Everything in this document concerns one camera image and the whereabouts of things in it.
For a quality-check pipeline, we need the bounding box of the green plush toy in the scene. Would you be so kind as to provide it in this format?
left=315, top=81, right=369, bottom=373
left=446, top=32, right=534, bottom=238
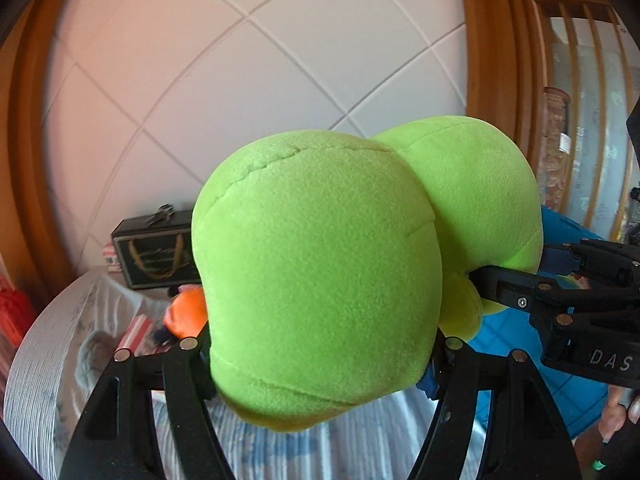
left=191, top=116, right=545, bottom=434

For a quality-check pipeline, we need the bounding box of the wooden lattice door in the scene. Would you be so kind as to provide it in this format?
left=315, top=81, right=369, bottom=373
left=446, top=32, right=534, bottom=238
left=532, top=0, right=640, bottom=242

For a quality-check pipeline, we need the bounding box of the red bag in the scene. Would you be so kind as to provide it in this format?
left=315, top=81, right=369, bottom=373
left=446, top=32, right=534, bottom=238
left=0, top=279, right=37, bottom=347

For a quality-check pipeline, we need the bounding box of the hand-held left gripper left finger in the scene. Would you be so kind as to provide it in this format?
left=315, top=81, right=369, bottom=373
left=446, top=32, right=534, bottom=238
left=60, top=320, right=237, bottom=480

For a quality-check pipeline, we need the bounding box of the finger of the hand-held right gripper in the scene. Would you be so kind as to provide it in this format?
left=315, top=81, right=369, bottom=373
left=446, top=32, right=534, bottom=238
left=469, top=264, right=640, bottom=319
left=541, top=239, right=640, bottom=287

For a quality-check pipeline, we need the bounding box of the red striped cloth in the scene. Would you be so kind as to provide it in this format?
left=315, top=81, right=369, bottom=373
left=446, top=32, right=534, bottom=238
left=117, top=315, right=167, bottom=352

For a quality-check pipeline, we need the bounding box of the person's right hand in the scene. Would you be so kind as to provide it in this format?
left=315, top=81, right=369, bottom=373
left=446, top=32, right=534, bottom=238
left=599, top=384, right=640, bottom=447

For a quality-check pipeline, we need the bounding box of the striped bed sheet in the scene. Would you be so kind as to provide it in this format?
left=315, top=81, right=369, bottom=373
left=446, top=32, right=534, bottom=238
left=2, top=270, right=489, bottom=480

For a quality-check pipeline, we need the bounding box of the metal clip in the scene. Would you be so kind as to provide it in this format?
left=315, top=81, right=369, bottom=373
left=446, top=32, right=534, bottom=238
left=145, top=204, right=176, bottom=226

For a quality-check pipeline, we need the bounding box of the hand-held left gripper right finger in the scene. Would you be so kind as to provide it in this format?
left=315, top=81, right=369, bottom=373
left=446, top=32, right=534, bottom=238
left=405, top=327, right=584, bottom=480

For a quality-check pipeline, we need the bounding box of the wooden headboard frame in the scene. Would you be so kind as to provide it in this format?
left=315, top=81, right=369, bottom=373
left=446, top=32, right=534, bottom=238
left=7, top=0, right=551, bottom=311

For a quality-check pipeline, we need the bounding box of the black box with gold print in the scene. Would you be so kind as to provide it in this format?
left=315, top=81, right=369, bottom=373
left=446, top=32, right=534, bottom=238
left=111, top=204, right=202, bottom=290

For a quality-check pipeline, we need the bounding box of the orange plush toy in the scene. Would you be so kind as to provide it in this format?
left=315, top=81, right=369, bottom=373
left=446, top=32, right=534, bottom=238
left=164, top=287, right=209, bottom=339

